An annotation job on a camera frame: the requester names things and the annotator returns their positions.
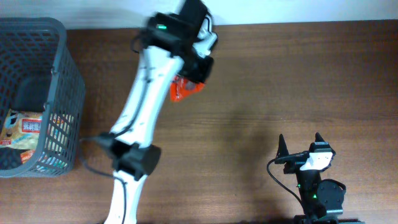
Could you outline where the orange snack bag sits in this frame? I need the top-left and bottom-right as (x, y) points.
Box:
(170, 76), (205, 102)

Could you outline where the pale yellow snack bag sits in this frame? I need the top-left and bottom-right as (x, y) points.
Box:
(0, 108), (75, 156)

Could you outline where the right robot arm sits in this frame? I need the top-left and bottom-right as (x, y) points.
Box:
(267, 133), (362, 224)

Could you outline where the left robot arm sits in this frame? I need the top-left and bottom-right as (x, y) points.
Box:
(92, 0), (218, 223)

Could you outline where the dark grey plastic basket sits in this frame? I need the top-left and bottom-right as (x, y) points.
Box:
(1, 17), (85, 179)

